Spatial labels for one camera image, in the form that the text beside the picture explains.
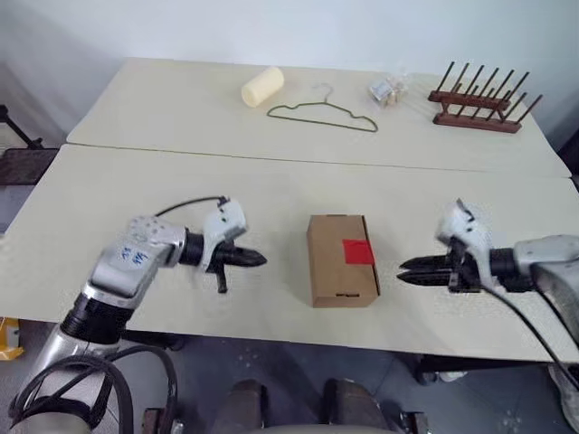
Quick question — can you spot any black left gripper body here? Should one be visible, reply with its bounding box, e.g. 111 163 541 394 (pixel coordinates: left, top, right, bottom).
208 242 237 276

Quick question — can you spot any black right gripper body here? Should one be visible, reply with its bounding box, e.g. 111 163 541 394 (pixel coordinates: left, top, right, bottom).
444 238 484 296

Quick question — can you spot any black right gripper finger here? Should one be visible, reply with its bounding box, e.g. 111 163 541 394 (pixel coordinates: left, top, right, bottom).
396 269 453 288
399 254 453 273

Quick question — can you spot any brown cardboard box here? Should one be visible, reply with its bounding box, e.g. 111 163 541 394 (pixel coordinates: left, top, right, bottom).
306 213 382 309

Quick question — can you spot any red tape patch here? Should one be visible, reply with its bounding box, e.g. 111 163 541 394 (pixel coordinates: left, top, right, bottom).
341 239 376 265

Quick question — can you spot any brown wooden peg rack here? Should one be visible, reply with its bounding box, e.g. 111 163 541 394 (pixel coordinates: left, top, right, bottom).
426 61 544 136

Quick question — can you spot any cream foam roll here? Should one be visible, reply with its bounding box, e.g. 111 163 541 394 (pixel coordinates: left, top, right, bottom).
241 65 286 109

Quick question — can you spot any clear packet of small pegs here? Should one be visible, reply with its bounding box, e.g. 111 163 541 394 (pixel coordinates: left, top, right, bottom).
366 76 409 110

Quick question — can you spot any dark textured panel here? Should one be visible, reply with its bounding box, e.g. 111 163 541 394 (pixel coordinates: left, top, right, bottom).
0 147 61 187

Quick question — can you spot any yellow object on floor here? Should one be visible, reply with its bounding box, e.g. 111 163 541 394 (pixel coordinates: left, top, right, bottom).
0 317 25 362

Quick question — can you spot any black stand leg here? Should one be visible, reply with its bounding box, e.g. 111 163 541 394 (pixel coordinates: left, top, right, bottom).
0 104 47 151

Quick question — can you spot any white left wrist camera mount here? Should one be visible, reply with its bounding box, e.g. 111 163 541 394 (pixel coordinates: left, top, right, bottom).
201 195 250 273

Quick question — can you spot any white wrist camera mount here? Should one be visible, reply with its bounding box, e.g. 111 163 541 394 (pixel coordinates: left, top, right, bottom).
434 197 499 291
201 195 250 273

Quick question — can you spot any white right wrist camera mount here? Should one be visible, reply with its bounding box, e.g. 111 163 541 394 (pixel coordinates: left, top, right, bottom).
434 197 499 291

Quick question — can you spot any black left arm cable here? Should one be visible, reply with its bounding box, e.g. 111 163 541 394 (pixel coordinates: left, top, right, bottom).
154 194 229 219

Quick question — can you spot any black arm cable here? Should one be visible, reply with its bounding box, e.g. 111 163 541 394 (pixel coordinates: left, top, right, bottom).
483 279 579 395
154 194 229 219

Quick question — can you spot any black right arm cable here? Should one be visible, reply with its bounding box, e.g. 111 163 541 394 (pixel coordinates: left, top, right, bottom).
483 279 579 395

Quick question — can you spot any thick black cable loop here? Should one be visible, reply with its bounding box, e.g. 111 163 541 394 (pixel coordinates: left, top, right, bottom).
8 344 180 434

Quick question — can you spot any olive wire clothes hanger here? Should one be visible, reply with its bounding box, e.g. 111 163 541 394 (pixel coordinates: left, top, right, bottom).
266 82 378 134

